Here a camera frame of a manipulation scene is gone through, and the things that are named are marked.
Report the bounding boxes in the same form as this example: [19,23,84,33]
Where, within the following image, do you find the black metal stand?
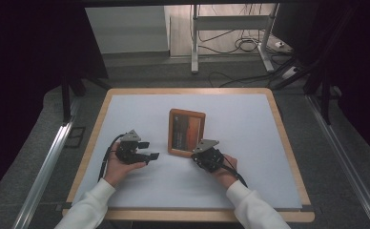
[60,72,112,124]
[270,56,334,126]

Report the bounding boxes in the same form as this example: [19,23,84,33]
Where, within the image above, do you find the aluminium rail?
[11,121,75,229]
[304,94,370,229]

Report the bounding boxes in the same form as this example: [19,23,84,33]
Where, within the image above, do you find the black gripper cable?
[97,133,126,183]
[220,154,249,189]

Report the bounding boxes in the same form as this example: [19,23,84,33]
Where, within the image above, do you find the tangled black floor cables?
[197,28,272,55]

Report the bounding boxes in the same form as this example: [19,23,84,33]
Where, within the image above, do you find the white table mat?
[71,94,303,211]

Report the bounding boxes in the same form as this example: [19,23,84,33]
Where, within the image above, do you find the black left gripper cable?
[97,133,126,183]

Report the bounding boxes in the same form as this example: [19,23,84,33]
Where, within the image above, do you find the person's left hand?
[103,141,147,188]

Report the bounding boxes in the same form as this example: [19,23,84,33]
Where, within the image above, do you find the orange wooden tray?
[167,108,207,159]

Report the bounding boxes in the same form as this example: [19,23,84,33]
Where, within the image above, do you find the white cabinet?
[84,6,171,55]

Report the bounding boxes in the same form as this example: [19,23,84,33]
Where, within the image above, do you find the dark curtain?
[0,0,109,206]
[313,0,370,160]

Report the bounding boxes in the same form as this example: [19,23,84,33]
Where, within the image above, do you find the long black floor cable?
[207,71,272,89]

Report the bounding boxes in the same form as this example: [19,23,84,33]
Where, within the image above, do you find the black floor grate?
[64,126,87,149]

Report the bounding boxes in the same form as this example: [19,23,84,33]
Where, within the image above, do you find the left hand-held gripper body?
[114,129,147,166]

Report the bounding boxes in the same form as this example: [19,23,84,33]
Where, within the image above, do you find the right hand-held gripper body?
[192,138,226,174]

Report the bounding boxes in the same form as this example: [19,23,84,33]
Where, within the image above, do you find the white power strip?
[281,65,300,81]

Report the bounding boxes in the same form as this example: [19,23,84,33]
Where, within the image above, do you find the white metal desk frame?
[190,3,280,75]

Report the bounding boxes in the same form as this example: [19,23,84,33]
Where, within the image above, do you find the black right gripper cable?
[220,154,249,189]

